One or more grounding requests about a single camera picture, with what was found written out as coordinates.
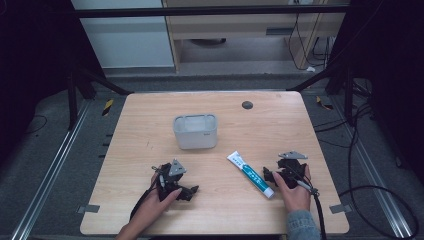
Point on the black stand leg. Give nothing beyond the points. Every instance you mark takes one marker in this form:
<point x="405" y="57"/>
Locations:
<point x="336" y="86"/>
<point x="80" y="95"/>

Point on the white and teal toothpaste tube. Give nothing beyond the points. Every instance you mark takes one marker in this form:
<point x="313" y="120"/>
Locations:
<point x="250" y="174"/>

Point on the grey table bracket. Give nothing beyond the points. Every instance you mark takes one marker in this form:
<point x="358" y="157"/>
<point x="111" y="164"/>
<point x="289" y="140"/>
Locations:
<point x="340" y="209"/>
<point x="88" y="209"/>

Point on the white cabinet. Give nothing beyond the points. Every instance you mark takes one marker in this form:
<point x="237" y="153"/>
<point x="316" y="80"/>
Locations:
<point x="123" y="36"/>

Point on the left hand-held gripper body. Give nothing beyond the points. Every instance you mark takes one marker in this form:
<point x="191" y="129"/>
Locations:
<point x="169" y="176"/>

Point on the person's right hand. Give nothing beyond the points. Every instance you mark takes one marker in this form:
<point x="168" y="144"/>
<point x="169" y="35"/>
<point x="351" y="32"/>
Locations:
<point x="293" y="193"/>

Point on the yellow black hazard tape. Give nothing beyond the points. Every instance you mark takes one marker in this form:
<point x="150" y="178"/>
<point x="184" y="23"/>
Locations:
<point x="324" y="103"/>
<point x="107" y="107"/>

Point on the grey table grommet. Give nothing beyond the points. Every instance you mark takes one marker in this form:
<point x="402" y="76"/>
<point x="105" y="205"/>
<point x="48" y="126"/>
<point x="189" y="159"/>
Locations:
<point x="247" y="105"/>

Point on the white rectangular plastic container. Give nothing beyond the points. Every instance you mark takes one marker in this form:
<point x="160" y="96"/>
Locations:
<point x="195" y="131"/>

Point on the aluminium floor rail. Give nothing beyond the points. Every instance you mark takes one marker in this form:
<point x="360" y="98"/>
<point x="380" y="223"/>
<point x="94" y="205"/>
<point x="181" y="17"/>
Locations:
<point x="48" y="173"/>
<point x="373" y="170"/>

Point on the light wooden desk furniture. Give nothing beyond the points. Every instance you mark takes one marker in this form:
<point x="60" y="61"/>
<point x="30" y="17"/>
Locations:
<point x="246" y="31"/>

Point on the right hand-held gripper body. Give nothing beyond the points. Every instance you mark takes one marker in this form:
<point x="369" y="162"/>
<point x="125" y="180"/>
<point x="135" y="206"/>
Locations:
<point x="291" y="170"/>

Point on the person's left hand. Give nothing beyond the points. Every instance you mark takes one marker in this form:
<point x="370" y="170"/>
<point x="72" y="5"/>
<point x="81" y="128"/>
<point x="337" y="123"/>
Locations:
<point x="154" y="206"/>

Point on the black metal frame bar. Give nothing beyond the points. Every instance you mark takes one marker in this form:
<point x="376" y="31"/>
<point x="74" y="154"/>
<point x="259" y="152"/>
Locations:
<point x="206" y="12"/>

